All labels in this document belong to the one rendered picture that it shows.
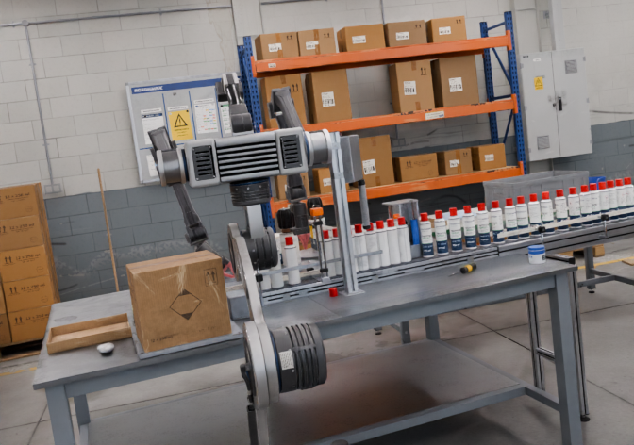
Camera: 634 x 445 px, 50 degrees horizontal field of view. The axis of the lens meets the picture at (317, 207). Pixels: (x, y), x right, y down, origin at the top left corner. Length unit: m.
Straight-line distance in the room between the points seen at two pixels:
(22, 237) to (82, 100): 1.93
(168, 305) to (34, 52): 5.38
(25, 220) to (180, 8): 2.82
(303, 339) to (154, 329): 0.65
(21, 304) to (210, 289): 3.82
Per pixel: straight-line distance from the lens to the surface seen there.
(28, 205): 5.97
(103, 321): 2.94
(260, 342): 1.85
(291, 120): 2.66
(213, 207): 7.35
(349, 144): 2.76
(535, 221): 3.41
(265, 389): 1.86
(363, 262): 2.98
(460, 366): 3.68
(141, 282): 2.33
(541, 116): 8.09
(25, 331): 6.11
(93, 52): 7.41
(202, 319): 2.38
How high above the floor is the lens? 1.49
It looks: 6 degrees down
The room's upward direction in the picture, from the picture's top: 7 degrees counter-clockwise
